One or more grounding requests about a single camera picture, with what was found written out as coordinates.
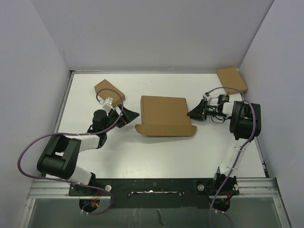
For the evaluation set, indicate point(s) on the aluminium frame rail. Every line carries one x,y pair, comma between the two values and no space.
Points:
249,188

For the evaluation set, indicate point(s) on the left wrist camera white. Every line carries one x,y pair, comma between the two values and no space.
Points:
107,104

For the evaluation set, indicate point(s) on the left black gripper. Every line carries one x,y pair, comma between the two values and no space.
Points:
127,116

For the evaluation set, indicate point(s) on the large cardboard box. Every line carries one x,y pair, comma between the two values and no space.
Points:
165,117

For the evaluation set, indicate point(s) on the small closed cardboard box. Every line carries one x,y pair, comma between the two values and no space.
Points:
105,89

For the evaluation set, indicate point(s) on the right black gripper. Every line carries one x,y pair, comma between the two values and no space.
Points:
200,112

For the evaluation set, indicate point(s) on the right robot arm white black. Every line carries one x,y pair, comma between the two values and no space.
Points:
245,125

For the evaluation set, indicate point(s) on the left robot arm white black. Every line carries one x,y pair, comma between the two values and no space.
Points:
61,153

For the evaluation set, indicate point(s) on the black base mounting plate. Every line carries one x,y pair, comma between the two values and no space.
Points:
164,193

